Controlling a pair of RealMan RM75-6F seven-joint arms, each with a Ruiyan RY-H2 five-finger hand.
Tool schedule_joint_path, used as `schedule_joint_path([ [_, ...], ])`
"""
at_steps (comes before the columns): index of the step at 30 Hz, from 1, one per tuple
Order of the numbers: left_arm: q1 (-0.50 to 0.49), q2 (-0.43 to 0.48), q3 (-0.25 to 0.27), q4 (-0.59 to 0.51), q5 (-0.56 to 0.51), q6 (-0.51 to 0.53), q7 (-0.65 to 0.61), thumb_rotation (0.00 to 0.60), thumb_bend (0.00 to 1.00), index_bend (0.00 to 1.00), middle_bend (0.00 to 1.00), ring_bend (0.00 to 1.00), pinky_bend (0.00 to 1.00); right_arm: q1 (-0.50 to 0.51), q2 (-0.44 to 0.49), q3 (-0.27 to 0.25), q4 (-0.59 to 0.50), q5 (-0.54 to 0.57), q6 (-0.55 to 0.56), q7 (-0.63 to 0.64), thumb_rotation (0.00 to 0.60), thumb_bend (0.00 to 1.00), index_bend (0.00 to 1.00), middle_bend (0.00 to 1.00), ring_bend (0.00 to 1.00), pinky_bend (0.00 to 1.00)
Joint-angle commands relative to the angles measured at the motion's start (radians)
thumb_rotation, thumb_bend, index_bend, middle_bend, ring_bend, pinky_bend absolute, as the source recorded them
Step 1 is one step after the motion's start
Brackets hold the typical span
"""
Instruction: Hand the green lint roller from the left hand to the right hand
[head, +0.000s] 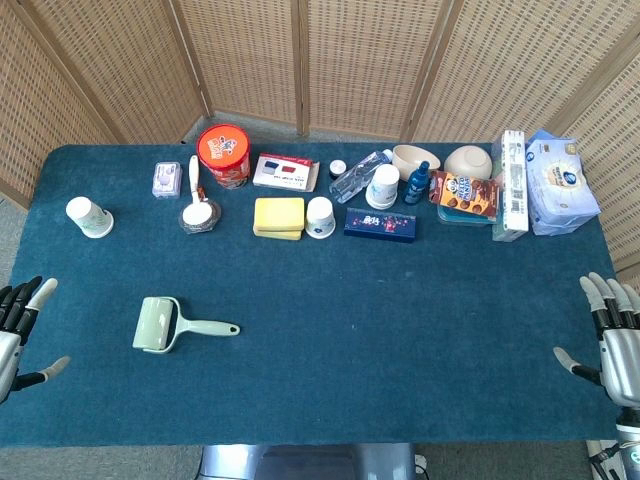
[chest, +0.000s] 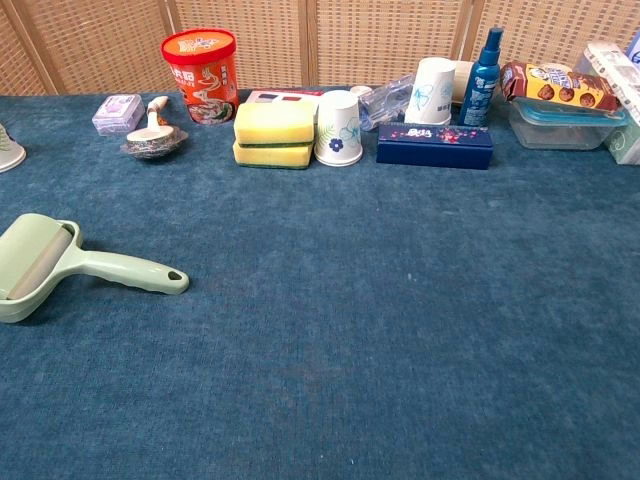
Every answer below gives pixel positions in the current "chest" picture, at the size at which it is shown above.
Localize green lint roller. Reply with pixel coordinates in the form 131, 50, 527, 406
0, 213, 191, 324

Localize blue tablecloth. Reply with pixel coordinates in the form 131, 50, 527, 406
0, 89, 640, 480

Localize yellow sponge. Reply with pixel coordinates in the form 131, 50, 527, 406
233, 101, 316, 147
232, 139, 315, 171

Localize paper cup with blue flower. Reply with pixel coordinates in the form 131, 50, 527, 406
314, 89, 364, 168

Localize navy blue rectangular box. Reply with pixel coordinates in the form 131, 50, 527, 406
375, 121, 495, 171

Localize white and red flat box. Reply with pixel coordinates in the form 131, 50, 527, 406
244, 88, 321, 124

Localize clear plastic bag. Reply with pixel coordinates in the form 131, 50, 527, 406
357, 74, 416, 132

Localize paper cup with butterfly print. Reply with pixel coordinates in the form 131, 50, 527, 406
403, 57, 457, 127

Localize red instant noodle cup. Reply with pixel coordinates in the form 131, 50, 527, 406
160, 28, 241, 125

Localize woven rattan folding screen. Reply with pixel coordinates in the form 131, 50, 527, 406
0, 0, 640, 96

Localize blue spray bottle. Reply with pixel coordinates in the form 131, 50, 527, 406
457, 27, 505, 128

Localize purple soap box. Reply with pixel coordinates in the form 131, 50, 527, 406
91, 93, 146, 137

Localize clear container with blue lid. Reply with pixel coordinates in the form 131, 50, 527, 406
508, 97, 630, 151

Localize brown cookie package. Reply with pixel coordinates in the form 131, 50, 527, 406
500, 60, 624, 114

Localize paper cup with green print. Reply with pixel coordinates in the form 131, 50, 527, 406
0, 123, 27, 174

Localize white tissue pack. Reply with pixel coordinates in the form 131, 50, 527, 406
573, 40, 640, 126

